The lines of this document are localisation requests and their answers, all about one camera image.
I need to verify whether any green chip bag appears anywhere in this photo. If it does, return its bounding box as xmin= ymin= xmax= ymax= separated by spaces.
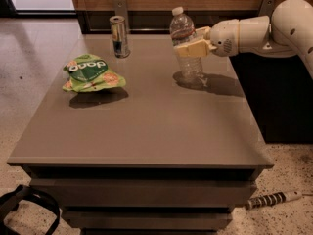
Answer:
xmin=63 ymin=54 xmax=126 ymax=93

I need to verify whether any black bag strap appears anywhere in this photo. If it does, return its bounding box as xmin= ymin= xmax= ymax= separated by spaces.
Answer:
xmin=0 ymin=184 xmax=61 ymax=235

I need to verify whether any metal wall bracket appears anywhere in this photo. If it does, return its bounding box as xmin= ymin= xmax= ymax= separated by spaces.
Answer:
xmin=113 ymin=0 xmax=129 ymax=31
xmin=257 ymin=0 xmax=277 ymax=17

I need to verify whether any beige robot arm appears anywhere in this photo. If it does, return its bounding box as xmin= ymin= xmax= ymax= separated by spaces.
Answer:
xmin=174 ymin=0 xmax=313 ymax=78

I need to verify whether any clear plastic water bottle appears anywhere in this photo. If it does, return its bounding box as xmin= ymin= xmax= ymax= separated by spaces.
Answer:
xmin=169 ymin=7 xmax=202 ymax=83

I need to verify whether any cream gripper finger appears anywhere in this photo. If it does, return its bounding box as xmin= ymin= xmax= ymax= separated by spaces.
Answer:
xmin=196 ymin=26 xmax=211 ymax=40
xmin=174 ymin=39 xmax=217 ymax=58

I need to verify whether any right metal wall bracket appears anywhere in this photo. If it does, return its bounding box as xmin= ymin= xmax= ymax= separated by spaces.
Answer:
xmin=257 ymin=0 xmax=277 ymax=17

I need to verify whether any silver blue energy drink can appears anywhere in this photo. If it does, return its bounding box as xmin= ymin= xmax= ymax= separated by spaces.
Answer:
xmin=110 ymin=16 xmax=130 ymax=58

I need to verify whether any grey drawer cabinet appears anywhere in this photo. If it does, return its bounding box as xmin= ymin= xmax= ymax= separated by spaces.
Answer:
xmin=8 ymin=35 xmax=271 ymax=235

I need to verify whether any left metal wall bracket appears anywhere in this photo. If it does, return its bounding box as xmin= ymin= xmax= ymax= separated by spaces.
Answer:
xmin=113 ymin=0 xmax=129 ymax=31

